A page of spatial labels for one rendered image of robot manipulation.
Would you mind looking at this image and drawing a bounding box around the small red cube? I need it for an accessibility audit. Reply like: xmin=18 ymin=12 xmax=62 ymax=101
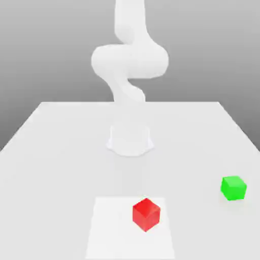
xmin=132 ymin=198 xmax=161 ymax=233

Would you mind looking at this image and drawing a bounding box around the small green cube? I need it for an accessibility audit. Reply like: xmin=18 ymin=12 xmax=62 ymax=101
xmin=220 ymin=175 xmax=248 ymax=202

